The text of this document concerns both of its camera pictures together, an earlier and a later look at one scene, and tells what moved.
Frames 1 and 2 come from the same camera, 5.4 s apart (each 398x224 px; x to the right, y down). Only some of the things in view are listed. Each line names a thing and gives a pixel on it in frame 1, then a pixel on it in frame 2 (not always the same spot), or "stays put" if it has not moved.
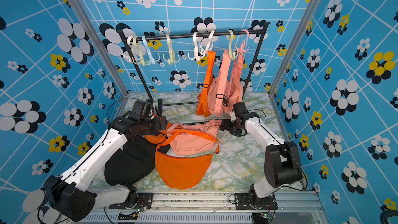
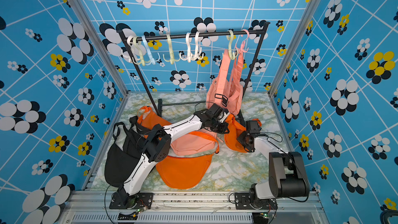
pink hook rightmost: (243, 43) stays put
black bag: (136, 159) stays put
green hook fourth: (172, 56) stays put
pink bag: (187, 144) stays put
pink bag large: (225, 91) stays put
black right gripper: (225, 125) -> (240, 137)
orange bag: (203, 101) -> (233, 128)
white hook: (211, 35) -> (198, 57)
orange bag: (183, 172) stays put
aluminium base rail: (297, 207) stays put
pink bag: (236, 97) stays put
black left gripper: (159, 124) -> (223, 130)
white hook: (197, 58) -> (188, 40)
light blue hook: (153, 61) stays put
